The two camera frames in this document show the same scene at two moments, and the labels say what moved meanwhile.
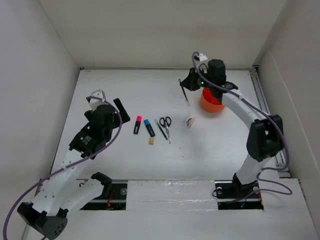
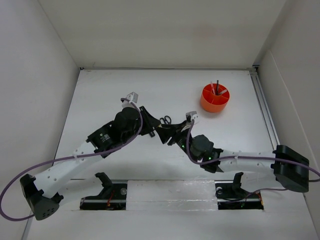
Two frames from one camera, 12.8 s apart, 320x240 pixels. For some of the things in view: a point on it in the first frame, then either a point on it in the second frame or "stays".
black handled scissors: [165, 123] stays
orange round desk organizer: [209, 102] stays
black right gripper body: [200, 82] to [178, 133]
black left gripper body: [117, 121] to [146, 127]
